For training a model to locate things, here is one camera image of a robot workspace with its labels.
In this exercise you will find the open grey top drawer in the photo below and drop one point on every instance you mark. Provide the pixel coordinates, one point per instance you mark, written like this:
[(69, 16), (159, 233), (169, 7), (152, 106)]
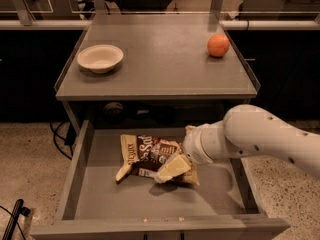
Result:
[(93, 206)]

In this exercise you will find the black stand bottom left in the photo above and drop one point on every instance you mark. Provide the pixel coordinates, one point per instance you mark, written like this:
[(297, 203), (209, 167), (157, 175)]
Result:
[(18, 210)]

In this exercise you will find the white paper bowl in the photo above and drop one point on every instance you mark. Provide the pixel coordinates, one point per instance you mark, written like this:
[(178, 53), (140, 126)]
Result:
[(100, 58)]

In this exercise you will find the orange fruit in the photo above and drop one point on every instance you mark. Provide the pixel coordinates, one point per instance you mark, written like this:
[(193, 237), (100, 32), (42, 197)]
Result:
[(218, 45)]

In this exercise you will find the grey cabinet counter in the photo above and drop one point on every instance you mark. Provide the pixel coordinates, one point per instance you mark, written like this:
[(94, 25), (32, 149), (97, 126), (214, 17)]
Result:
[(165, 58)]

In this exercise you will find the white horizontal rail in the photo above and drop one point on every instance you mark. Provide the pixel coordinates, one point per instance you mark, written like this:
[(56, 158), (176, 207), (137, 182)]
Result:
[(228, 25)]

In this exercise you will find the brown and cream chip bag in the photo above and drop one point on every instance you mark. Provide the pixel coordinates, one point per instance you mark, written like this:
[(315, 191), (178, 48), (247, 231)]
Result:
[(144, 155)]

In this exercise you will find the dark round object under counter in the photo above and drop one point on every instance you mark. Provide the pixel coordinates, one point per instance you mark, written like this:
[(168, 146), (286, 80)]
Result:
[(113, 111)]

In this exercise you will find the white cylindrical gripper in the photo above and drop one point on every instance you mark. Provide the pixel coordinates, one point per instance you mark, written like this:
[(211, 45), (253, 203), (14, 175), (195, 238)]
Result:
[(192, 148)]

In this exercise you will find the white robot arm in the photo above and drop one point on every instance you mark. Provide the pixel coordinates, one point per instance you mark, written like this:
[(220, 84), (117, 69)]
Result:
[(245, 131)]

